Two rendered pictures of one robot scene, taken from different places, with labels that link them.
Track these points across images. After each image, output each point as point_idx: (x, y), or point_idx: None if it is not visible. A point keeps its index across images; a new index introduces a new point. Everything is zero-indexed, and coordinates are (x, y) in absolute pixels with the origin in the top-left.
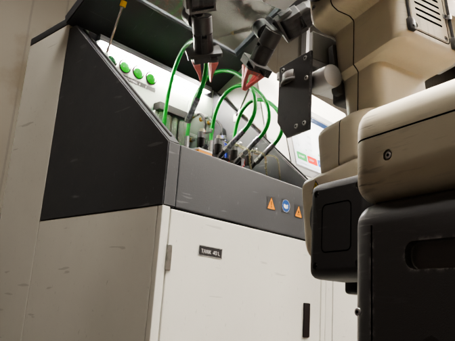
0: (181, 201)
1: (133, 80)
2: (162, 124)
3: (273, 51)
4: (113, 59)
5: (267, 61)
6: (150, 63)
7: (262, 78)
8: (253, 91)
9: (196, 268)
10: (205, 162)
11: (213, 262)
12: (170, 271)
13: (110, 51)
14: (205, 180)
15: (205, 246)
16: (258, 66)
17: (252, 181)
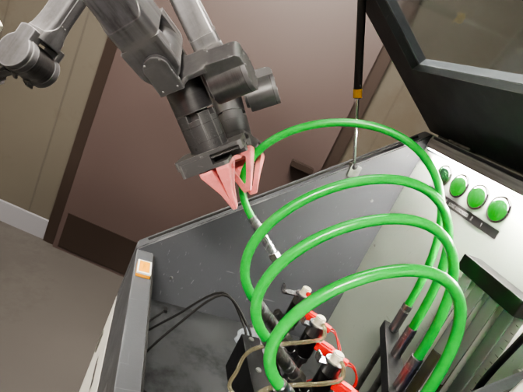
0: (116, 302)
1: (464, 210)
2: (168, 230)
3: (179, 123)
4: (441, 174)
5: (187, 144)
6: (490, 180)
7: (204, 180)
8: (268, 218)
9: (91, 374)
10: (129, 278)
11: (89, 386)
12: (95, 354)
13: (450, 162)
14: (122, 296)
15: (96, 362)
16: (182, 156)
17: (117, 340)
